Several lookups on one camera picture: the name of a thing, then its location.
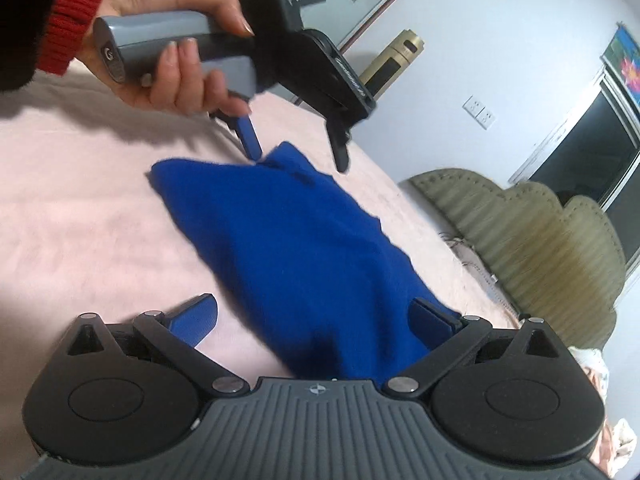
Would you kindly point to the pink bed blanket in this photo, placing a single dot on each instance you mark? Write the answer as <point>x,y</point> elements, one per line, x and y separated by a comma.
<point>75,210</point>

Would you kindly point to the person's left forearm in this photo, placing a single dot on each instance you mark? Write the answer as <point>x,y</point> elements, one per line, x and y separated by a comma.
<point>75,10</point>

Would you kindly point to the gold tower air conditioner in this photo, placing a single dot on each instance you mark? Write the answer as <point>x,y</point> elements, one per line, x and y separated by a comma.
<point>387,65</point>

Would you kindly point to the white wall socket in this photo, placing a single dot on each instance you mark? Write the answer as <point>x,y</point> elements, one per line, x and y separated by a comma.
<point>487,119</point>
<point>472,105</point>

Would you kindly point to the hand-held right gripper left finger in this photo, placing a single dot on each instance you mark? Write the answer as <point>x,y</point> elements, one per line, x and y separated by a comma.
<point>192,322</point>

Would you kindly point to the olive tufted headboard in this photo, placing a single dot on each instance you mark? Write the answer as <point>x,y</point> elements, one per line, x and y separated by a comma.
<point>525,240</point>

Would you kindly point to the pink white crumpled bedding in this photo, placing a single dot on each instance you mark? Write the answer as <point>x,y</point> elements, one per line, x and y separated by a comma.
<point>615,440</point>

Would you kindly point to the blue knit sweater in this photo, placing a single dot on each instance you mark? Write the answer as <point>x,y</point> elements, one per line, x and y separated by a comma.
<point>300,260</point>

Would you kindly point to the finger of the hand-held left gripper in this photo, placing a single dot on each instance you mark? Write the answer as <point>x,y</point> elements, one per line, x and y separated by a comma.
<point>340,152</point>
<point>248,137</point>

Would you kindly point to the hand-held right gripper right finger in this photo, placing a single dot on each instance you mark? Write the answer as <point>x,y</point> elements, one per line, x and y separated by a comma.
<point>431,321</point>

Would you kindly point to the colourful flower wall picture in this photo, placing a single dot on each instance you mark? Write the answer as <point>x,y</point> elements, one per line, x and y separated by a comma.
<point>627,60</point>

